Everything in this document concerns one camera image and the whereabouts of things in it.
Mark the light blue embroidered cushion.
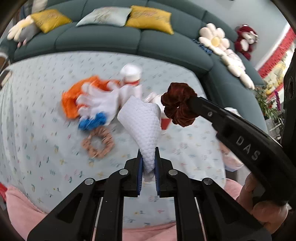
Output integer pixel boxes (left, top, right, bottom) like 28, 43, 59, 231
76, 6, 132, 27

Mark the teal sectional sofa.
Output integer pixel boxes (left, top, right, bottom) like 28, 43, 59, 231
1, 1, 267, 131

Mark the grey plush toy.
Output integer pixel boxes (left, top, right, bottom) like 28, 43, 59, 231
17, 23, 41, 48

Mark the red white paper cup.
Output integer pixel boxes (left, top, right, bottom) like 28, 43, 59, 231
144, 92, 171, 131
119, 63, 142, 86

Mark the blue fabric scrunchie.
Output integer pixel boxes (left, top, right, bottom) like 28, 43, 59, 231
78, 113, 107, 131

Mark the floral light blue tablecloth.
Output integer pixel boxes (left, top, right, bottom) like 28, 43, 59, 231
1, 52, 226, 228

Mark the red white plush monkey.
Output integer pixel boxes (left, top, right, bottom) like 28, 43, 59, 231
234, 24, 259, 60

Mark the white cloth glove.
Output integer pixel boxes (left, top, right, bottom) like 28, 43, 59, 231
76, 82, 142, 125

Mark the person's right hand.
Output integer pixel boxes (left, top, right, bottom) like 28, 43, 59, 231
236, 173, 288, 234

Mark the yellow embroidered cushion left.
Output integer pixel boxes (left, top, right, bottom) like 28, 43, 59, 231
31, 9, 72, 33

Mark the orange plastic snack bag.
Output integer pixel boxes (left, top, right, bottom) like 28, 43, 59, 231
61, 75, 121, 120

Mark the pink fluffy cloth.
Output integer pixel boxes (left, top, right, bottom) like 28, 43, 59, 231
4, 178, 243, 241

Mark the dark red velvet scrunchie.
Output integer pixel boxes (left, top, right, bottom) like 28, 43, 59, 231
161, 82, 197, 127

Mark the round wooden side table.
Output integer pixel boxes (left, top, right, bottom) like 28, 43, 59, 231
0, 52, 10, 73

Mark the yellow embroidered cushion centre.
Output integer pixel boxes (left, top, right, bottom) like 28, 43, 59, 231
125, 5, 174, 35

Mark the peach dotted scrunchie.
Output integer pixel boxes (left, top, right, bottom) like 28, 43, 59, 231
81, 126, 115, 159

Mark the green potted plant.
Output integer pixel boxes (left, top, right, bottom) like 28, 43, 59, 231
255, 87, 283, 141

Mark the white daisy flower cushion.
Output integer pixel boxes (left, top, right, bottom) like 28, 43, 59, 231
198, 23, 230, 56

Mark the yellow embroidered cushion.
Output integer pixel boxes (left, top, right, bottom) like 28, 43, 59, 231
125, 5, 174, 35
31, 9, 72, 33

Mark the white long plush toy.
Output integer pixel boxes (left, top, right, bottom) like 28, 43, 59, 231
32, 0, 48, 13

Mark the white paper towel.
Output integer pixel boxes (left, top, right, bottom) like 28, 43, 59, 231
117, 96, 162, 182

